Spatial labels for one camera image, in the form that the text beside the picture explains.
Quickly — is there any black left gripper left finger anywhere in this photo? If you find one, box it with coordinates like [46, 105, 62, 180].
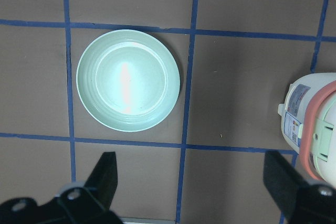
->
[1, 152, 122, 223]

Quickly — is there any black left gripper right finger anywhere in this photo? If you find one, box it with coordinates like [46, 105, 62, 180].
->
[263, 151, 335, 223]

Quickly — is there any green plate near left arm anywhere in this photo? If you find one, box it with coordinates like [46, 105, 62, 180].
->
[76, 29, 181, 132]

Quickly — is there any white rice cooker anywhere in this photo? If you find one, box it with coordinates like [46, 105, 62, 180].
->
[278, 72, 335, 186]

